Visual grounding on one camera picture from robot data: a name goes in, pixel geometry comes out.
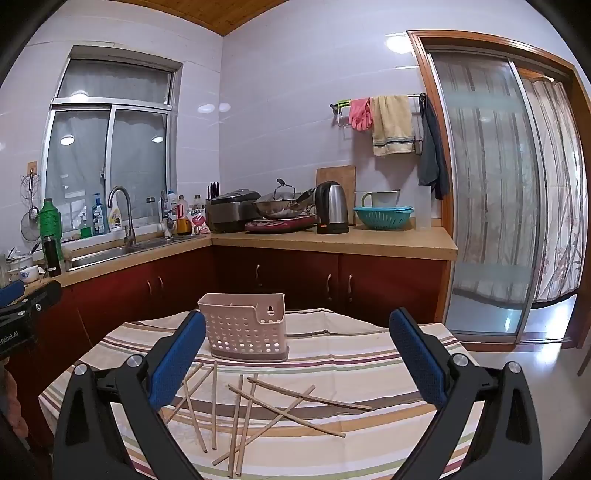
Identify pink plastic utensil holder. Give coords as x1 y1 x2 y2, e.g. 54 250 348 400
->
198 292 290 362

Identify steel electric kettle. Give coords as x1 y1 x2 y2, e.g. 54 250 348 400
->
315 181 350 234

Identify metal towel rack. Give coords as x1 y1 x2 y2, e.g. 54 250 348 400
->
330 93 426 127

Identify translucent plastic container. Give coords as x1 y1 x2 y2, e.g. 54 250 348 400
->
414 185 432 230

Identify steel wok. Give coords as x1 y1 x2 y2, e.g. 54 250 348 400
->
254 189 317 219

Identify striped tablecloth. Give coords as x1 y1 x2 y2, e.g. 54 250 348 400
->
39 308 485 480

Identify grey rice cooker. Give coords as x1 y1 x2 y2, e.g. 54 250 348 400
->
206 189 262 233

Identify yellow towel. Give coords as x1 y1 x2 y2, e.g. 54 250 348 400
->
370 95 416 157

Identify patterned curtain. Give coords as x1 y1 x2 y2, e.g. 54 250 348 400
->
517 69 585 303

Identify wooden kitchen countertop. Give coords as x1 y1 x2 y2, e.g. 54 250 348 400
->
0 228 459 305

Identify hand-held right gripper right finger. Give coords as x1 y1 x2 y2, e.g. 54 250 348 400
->
388 307 544 480

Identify black vacuum flask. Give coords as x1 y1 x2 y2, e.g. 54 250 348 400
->
42 235 62 278

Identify wooden door frame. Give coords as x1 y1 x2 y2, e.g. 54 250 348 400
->
406 30 591 352

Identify steel kitchen sink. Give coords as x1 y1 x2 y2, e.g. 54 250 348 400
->
65 235 206 272

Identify person's left hand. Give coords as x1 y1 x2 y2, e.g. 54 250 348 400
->
0 362 27 439

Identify dark grey cloth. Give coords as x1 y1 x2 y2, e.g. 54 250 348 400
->
418 95 451 200

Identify aluminium sliding window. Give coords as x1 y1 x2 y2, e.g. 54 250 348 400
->
41 45 183 241

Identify frosted glass sliding door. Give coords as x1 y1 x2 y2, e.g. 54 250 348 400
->
427 51 541 344

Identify amber oil bottle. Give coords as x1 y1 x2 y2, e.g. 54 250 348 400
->
177 195 192 236

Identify wire skimmer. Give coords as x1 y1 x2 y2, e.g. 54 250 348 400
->
20 212 42 242

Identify steel kitchen faucet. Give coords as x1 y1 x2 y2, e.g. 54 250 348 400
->
107 186 138 247

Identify blue dish soap bottle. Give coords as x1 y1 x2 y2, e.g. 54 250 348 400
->
91 193 106 235

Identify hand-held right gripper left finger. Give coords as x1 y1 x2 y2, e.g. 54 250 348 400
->
52 310 218 480

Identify knife block with knives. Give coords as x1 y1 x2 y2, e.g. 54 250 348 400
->
205 182 222 222

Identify glass wok lid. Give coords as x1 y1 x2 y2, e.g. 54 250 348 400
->
259 179 296 204

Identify red induction cooker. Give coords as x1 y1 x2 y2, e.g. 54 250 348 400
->
245 217 319 234

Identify pink rubber gloves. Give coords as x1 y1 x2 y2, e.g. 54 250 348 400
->
348 98 374 131

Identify wooden cutting board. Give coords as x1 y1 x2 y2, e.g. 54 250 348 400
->
316 165 357 217

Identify teal plastic colander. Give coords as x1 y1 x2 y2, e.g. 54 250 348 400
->
353 205 414 230

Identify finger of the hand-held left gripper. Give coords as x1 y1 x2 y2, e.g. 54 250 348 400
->
17 280 63 318
0 281 26 306

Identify green thermos bottle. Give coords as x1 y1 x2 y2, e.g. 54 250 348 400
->
39 198 63 241

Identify metal ladle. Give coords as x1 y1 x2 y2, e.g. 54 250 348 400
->
27 171 40 221

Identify wooden chopstick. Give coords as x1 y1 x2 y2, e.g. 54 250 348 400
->
211 385 317 466
227 384 346 438
227 375 245 478
163 362 204 424
247 377 373 411
235 375 259 477
211 360 219 451
183 379 208 453

